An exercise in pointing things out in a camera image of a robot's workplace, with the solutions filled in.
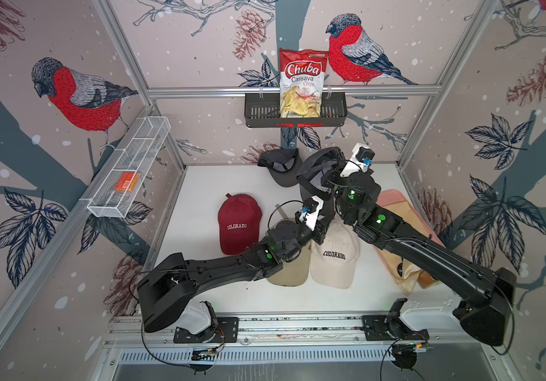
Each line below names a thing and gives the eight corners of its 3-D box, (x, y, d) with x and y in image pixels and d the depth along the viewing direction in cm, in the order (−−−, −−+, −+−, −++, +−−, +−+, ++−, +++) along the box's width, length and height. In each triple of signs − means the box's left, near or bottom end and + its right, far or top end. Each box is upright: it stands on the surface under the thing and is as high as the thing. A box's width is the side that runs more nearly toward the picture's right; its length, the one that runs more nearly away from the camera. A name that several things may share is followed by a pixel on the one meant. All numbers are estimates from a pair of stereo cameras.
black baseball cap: (256, 169, 120) (255, 157, 114) (278, 151, 129) (278, 139, 122) (288, 189, 111) (289, 177, 105) (309, 169, 120) (311, 157, 114)
